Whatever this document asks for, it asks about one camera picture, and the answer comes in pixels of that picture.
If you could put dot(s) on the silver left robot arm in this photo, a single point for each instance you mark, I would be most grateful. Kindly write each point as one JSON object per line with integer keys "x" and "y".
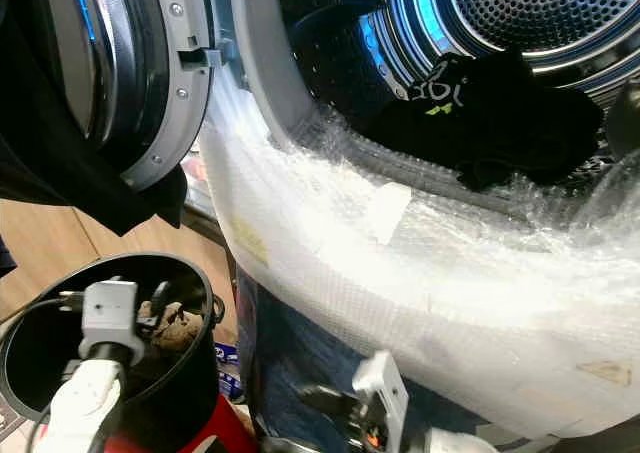
{"x": 82, "y": 413}

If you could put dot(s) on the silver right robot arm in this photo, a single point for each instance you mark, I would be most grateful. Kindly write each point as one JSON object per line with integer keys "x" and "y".
{"x": 455, "y": 443}

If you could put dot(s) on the white bubble-wrapped washing machine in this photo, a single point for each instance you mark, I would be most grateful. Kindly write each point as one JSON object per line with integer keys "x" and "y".
{"x": 420, "y": 293}

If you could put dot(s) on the brown cloth item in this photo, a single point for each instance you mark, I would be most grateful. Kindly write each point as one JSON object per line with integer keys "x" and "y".
{"x": 182, "y": 328}

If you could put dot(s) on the yellow washer label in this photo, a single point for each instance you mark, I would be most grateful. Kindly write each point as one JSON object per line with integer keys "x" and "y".
{"x": 246, "y": 240}

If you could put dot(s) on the black round bucket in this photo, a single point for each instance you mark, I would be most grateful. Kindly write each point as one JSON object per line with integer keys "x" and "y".
{"x": 185, "y": 413}

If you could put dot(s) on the red stand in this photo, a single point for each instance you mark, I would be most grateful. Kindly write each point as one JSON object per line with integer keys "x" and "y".
{"x": 228, "y": 431}

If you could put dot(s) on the wooden cabinet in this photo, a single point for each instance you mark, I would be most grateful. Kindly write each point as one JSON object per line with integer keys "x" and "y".
{"x": 50, "y": 248}

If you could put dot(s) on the dark blue cloth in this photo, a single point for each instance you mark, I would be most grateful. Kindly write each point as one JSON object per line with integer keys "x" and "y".
{"x": 6, "y": 258}

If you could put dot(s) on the white paper tag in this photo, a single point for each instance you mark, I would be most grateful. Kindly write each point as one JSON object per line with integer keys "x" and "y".
{"x": 388, "y": 213}

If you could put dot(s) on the plain black garment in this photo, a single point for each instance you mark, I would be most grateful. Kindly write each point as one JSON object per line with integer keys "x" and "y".
{"x": 50, "y": 123}

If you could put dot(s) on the round grey washer door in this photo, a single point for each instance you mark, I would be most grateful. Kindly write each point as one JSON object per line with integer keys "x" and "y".
{"x": 185, "y": 93}

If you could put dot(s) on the grey washer door gasket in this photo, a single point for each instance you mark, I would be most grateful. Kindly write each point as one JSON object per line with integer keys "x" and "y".
{"x": 260, "y": 53}

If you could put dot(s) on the black garment with green logo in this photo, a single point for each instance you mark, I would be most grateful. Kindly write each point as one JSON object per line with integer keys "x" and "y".
{"x": 510, "y": 123}

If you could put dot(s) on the black drum lifter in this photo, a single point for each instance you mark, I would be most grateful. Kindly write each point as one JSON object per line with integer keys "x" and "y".
{"x": 335, "y": 18}

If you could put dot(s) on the perforated steel washer drum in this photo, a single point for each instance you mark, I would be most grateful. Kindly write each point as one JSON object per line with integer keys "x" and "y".
{"x": 530, "y": 13}

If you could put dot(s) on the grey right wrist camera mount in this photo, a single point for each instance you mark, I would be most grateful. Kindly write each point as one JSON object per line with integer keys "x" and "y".
{"x": 380, "y": 388}

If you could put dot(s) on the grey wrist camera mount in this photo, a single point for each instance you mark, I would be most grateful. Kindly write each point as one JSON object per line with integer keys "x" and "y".
{"x": 110, "y": 315}
{"x": 380, "y": 388}

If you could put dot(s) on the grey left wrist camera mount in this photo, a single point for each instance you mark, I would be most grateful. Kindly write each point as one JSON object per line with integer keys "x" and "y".
{"x": 110, "y": 315}

